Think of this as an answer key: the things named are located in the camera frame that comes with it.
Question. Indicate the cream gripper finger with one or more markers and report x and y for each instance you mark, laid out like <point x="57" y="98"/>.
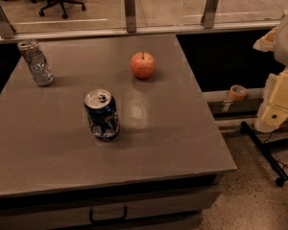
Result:
<point x="266" y="43"/>
<point x="273" y="111"/>

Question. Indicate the black wheeled stand base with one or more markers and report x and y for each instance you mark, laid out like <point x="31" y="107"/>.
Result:
<point x="266" y="147"/>

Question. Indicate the orange tape roll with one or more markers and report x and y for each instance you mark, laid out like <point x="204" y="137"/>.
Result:
<point x="238" y="92"/>

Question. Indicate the blue pepsi can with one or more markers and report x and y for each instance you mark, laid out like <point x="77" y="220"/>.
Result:
<point x="102" y="116"/>

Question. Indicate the silver redbull can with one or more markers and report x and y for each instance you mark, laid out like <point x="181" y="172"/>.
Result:
<point x="37" y="62"/>

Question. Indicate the metal glass bracket right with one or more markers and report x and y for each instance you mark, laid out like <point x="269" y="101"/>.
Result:
<point x="210" y="9"/>

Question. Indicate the metal glass bracket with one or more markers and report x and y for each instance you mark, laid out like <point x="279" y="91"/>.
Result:
<point x="130" y="15"/>
<point x="7" y="30"/>
<point x="210" y="9"/>

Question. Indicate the metal glass bracket left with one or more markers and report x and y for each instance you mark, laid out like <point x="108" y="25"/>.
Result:
<point x="7" y="30"/>

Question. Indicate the black drawer handle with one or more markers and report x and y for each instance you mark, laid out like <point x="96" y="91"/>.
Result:
<point x="101" y="215"/>

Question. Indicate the red apple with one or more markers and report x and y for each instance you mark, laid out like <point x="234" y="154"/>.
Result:
<point x="143" y="65"/>

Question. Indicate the metal glass bracket middle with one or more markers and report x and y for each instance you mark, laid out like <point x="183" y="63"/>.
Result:
<point x="130" y="15"/>

